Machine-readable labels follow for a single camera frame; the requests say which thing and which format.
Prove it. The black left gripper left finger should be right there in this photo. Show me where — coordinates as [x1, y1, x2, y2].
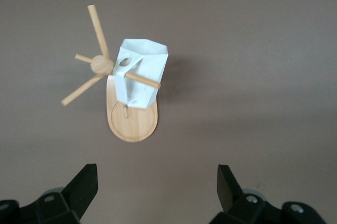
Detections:
[0, 163, 98, 224]

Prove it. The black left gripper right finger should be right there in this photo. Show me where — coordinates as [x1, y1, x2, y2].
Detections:
[212, 164, 327, 224]

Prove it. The white faceted plastic cup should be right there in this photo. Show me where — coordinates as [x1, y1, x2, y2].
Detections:
[112, 38, 169, 110]

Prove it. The wooden cup rack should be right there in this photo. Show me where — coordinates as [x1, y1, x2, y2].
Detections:
[60, 4, 162, 143]

